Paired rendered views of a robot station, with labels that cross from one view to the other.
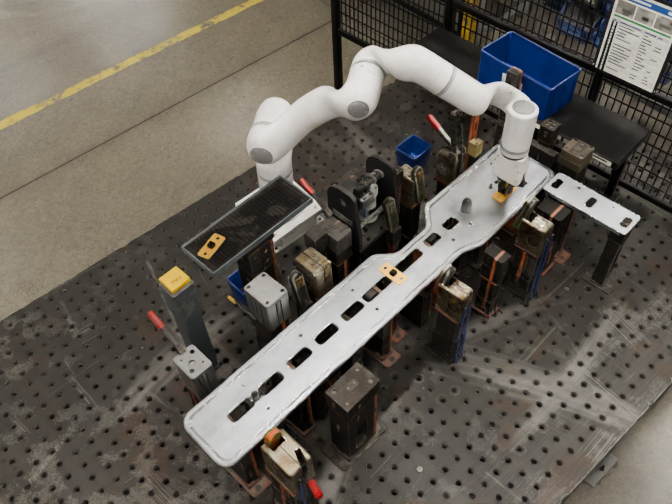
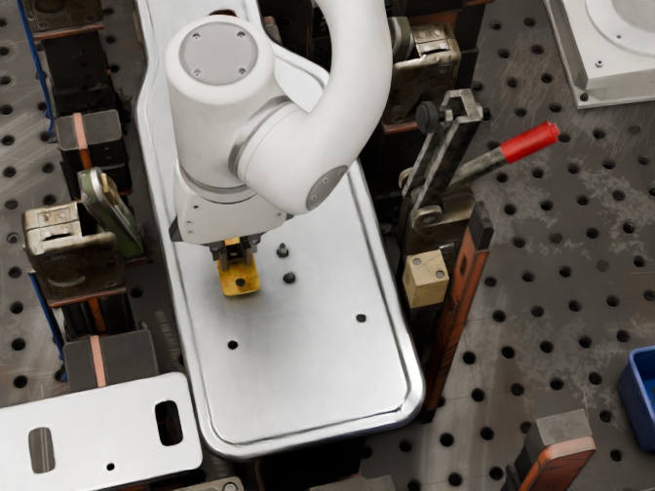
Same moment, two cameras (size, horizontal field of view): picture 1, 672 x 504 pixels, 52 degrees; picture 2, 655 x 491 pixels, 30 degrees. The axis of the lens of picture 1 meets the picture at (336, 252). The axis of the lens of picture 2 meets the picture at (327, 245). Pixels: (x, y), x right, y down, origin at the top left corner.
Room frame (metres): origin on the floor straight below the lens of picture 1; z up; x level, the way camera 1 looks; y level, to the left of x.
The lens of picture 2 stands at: (1.79, -0.99, 2.11)
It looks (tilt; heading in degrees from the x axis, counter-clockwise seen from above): 62 degrees down; 116
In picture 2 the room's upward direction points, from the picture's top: 5 degrees clockwise
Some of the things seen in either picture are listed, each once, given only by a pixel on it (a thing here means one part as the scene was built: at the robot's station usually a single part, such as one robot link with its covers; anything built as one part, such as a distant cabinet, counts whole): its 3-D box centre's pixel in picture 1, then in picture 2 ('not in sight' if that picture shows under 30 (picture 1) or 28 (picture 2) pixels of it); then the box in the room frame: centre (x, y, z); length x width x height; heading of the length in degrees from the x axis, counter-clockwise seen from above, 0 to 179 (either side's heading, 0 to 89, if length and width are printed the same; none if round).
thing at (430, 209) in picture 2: not in sight; (427, 215); (1.62, -0.42, 1.06); 0.03 x 0.01 x 0.03; 43
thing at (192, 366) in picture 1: (204, 393); not in sight; (0.90, 0.38, 0.88); 0.11 x 0.10 x 0.36; 43
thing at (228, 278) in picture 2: (504, 191); (234, 253); (1.47, -0.53, 1.02); 0.08 x 0.04 x 0.01; 133
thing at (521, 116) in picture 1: (519, 124); (226, 104); (1.47, -0.54, 1.29); 0.09 x 0.08 x 0.13; 168
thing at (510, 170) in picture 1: (511, 162); (229, 191); (1.47, -0.53, 1.14); 0.10 x 0.07 x 0.11; 43
